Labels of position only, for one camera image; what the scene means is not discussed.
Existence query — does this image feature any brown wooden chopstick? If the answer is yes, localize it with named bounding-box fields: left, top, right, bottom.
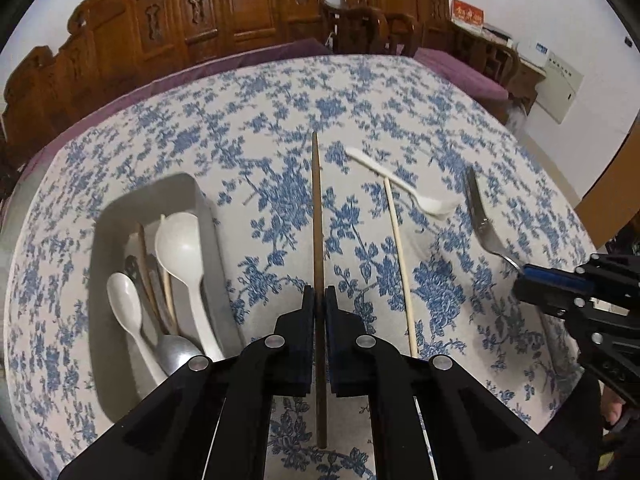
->
left=137, top=222, right=173, bottom=336
left=311, top=131, right=329, bottom=449

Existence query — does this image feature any small white spoon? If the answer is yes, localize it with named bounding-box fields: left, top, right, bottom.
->
left=106, top=272, right=168, bottom=387

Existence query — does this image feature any wooden side desk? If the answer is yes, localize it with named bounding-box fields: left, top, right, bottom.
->
left=450, top=22, right=546, bottom=111

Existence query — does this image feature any metal fork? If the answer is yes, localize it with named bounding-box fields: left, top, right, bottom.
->
left=465, top=167, right=524, bottom=269

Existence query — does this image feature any cream chopstick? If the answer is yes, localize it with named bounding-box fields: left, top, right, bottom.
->
left=159, top=214, right=179, bottom=335
left=383, top=178, right=419, bottom=359

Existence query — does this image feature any grey metal tray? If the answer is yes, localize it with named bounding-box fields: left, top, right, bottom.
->
left=89, top=172, right=246, bottom=423

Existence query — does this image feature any wooden chair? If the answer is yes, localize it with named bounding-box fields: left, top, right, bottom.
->
left=482, top=40, right=521, bottom=87
left=385, top=12, right=419, bottom=58
left=320, top=2, right=389, bottom=56

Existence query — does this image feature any blue floral tablecloth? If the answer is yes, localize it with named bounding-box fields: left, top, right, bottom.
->
left=0, top=54, right=598, bottom=480

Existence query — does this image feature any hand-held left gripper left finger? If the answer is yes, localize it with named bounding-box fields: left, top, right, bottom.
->
left=57, top=284, right=317, bottom=480

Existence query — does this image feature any pile of white papers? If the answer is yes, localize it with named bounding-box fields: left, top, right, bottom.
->
left=480, top=24, right=521, bottom=49

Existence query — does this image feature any person's right hand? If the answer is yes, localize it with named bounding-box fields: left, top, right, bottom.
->
left=602, top=389, right=627, bottom=426

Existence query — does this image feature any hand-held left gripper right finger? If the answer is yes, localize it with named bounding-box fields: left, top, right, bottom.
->
left=324, top=285, right=581, bottom=480

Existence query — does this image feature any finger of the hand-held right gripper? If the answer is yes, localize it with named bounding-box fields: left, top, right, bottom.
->
left=511, top=279, right=640, bottom=405
left=520, top=252, right=640, bottom=295

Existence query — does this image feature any metal spoon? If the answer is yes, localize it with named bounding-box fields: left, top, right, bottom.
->
left=124, top=255, right=203, bottom=377

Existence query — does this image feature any large white spoon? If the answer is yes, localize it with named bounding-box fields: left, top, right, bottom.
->
left=154, top=212, right=226, bottom=361

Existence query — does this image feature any red box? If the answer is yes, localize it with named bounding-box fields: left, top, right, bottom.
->
left=451, top=0, right=485, bottom=26

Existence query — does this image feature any brown board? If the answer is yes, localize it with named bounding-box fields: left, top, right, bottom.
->
left=572, top=125, right=640, bottom=256

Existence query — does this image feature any white plastic fork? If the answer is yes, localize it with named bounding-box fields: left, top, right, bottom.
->
left=345, top=147, right=460, bottom=220

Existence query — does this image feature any grey electrical panel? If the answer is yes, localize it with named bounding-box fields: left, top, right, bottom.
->
left=534, top=50, right=585, bottom=125

